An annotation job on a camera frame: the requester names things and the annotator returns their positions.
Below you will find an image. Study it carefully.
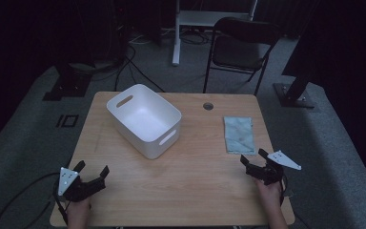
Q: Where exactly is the black stand base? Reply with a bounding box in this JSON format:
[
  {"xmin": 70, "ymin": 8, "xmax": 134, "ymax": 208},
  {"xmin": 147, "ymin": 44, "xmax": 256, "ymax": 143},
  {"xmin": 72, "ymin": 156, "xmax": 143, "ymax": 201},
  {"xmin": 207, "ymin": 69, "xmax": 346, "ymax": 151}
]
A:
[{"xmin": 42, "ymin": 61, "xmax": 93, "ymax": 102}]

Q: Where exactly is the dark curtain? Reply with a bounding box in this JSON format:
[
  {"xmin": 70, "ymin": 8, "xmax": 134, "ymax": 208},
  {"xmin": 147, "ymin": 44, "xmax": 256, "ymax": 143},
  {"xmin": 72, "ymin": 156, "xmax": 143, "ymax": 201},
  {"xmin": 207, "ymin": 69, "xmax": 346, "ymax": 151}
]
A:
[{"xmin": 282, "ymin": 0, "xmax": 366, "ymax": 198}]

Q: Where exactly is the white plastic basket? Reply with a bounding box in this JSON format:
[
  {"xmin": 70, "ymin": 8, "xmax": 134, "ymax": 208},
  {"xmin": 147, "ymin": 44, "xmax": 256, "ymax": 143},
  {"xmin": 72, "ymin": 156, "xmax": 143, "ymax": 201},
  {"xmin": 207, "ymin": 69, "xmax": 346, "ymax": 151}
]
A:
[{"xmin": 106, "ymin": 83, "xmax": 183, "ymax": 160}]

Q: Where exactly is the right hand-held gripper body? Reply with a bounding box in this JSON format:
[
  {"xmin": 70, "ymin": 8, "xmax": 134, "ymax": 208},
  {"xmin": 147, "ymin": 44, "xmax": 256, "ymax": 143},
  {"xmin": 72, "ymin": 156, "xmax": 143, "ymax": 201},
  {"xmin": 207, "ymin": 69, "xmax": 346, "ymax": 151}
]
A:
[{"xmin": 245, "ymin": 149, "xmax": 302, "ymax": 186}]

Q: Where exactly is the white desk frame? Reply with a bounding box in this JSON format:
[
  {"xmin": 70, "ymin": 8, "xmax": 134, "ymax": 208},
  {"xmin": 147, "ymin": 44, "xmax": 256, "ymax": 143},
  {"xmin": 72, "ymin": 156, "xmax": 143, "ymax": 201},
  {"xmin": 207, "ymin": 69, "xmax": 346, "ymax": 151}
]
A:
[{"xmin": 172, "ymin": 0, "xmax": 259, "ymax": 67}]

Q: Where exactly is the dark equipment tower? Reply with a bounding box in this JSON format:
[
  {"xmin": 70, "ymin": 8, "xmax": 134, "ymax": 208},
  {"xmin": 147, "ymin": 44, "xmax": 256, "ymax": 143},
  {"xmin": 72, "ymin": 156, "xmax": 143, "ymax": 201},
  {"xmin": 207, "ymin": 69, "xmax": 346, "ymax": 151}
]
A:
[{"xmin": 106, "ymin": 0, "xmax": 132, "ymax": 65}]

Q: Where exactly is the light blue cloth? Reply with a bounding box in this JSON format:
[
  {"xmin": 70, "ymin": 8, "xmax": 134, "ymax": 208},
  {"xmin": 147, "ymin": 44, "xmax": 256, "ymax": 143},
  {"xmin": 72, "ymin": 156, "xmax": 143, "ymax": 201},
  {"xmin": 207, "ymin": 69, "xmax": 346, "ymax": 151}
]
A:
[{"xmin": 223, "ymin": 115, "xmax": 257, "ymax": 156}]

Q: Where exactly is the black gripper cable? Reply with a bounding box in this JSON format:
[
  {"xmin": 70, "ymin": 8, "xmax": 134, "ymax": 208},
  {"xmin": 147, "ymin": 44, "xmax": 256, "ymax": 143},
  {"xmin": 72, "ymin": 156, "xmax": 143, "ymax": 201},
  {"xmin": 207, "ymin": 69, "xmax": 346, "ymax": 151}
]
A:
[
  {"xmin": 0, "ymin": 171, "xmax": 69, "ymax": 229},
  {"xmin": 279, "ymin": 176, "xmax": 290, "ymax": 206}
]

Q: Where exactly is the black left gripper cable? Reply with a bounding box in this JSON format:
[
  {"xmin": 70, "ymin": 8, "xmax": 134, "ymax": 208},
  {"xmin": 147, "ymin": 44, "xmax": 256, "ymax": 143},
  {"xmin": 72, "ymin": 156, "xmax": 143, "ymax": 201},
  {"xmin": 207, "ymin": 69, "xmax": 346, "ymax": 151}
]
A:
[{"xmin": 0, "ymin": 171, "xmax": 69, "ymax": 229}]

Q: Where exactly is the person's right hand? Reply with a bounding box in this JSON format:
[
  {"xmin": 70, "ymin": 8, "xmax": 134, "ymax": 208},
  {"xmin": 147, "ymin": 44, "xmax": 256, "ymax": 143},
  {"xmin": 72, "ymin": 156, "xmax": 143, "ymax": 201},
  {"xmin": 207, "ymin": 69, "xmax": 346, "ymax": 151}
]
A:
[{"xmin": 254, "ymin": 178, "xmax": 284, "ymax": 208}]

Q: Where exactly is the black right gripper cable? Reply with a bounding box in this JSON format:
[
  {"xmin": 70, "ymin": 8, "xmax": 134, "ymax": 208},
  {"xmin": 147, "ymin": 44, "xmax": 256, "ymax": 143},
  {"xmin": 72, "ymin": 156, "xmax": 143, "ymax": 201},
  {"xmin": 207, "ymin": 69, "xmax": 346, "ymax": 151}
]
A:
[{"xmin": 279, "ymin": 176, "xmax": 290, "ymax": 206}]

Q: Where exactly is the black stand with post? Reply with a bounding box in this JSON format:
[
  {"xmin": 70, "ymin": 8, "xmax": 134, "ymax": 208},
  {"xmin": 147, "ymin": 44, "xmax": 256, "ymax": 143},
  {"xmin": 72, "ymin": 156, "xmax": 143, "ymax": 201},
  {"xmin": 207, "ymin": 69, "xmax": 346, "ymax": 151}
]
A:
[{"xmin": 273, "ymin": 31, "xmax": 323, "ymax": 110}]

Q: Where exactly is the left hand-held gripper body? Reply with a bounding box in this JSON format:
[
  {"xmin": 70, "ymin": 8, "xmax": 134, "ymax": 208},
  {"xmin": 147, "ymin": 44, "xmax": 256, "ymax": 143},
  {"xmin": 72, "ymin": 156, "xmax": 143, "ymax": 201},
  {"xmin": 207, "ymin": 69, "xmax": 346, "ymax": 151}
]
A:
[{"xmin": 57, "ymin": 166, "xmax": 107, "ymax": 203}]

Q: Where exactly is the dark cable bundle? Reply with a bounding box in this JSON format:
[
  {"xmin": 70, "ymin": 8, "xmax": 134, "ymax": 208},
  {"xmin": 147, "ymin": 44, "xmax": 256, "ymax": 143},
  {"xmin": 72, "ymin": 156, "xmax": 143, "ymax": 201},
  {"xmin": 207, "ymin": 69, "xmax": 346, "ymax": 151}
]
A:
[{"xmin": 179, "ymin": 29, "xmax": 212, "ymax": 46}]

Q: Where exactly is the black folding chair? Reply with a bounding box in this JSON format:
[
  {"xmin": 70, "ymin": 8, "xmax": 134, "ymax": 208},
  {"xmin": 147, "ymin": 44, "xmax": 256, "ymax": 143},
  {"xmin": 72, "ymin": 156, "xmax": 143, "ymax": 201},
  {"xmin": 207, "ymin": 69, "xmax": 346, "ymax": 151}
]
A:
[{"xmin": 202, "ymin": 16, "xmax": 280, "ymax": 96}]

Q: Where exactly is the person's left hand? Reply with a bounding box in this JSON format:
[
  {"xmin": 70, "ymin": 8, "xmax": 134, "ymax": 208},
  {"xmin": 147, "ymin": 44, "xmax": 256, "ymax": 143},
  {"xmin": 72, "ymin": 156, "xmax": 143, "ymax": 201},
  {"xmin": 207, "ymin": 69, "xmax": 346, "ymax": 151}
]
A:
[{"xmin": 66, "ymin": 197, "xmax": 92, "ymax": 224}]

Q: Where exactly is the white floor cable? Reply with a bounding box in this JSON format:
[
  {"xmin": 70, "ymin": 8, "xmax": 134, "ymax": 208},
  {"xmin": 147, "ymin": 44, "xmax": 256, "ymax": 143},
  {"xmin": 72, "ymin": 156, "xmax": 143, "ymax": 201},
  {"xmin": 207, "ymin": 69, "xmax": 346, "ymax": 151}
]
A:
[{"xmin": 128, "ymin": 32, "xmax": 155, "ymax": 46}]

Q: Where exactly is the black floor cable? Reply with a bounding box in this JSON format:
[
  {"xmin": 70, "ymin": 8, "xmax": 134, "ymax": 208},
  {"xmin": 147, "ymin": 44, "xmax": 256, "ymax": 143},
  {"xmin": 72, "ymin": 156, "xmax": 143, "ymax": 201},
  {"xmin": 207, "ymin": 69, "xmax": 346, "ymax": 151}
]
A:
[
  {"xmin": 113, "ymin": 44, "xmax": 132, "ymax": 93},
  {"xmin": 125, "ymin": 55, "xmax": 166, "ymax": 94}
]

